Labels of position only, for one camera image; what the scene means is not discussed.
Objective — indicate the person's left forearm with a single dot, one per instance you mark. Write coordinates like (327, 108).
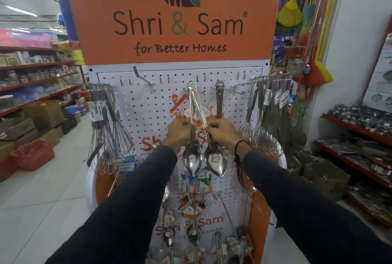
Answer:
(128, 211)

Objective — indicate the person's right hand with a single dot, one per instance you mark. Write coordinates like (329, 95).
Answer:
(226, 134)

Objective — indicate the red shelf rack with steelware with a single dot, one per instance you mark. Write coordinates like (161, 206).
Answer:
(358, 150)

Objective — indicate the bunch of steel whisks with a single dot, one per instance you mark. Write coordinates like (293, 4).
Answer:
(107, 126)
(266, 126)

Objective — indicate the red plastic basket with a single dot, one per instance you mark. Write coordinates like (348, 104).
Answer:
(33, 155)

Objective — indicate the orange printed sign board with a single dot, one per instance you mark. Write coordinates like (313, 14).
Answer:
(171, 28)

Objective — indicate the bundle of colourful brooms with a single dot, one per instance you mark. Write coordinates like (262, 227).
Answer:
(309, 18)

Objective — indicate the red shelf rack with goods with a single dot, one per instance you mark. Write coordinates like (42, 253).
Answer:
(33, 80)

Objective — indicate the person's right fingers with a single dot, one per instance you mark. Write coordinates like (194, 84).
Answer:
(213, 126)

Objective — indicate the blue pillar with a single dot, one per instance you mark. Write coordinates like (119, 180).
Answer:
(65, 3)

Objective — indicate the row of hanging steel utensils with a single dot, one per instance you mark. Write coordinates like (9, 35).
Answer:
(193, 230)

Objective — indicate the person's right forearm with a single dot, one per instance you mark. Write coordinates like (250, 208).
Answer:
(306, 214)

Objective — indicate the white pegboard display stand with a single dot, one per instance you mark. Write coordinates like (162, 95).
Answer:
(147, 110)

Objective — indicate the white product poster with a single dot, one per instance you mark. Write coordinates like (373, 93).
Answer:
(379, 80)

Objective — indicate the steel serving spoon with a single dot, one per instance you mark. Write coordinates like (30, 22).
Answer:
(216, 160)
(192, 159)

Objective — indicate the person's left fingers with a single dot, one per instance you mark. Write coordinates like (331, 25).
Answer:
(186, 125)

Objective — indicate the long metal pegboard hook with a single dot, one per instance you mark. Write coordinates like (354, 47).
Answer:
(260, 81)

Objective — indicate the person's left hand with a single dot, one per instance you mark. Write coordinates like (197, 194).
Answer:
(178, 134)

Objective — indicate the black wrist band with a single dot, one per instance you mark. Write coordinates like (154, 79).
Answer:
(238, 148)

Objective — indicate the blue plastic tub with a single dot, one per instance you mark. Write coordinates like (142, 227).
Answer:
(71, 109)

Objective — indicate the brown cardboard box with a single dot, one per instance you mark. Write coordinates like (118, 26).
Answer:
(44, 114)
(50, 136)
(17, 129)
(329, 179)

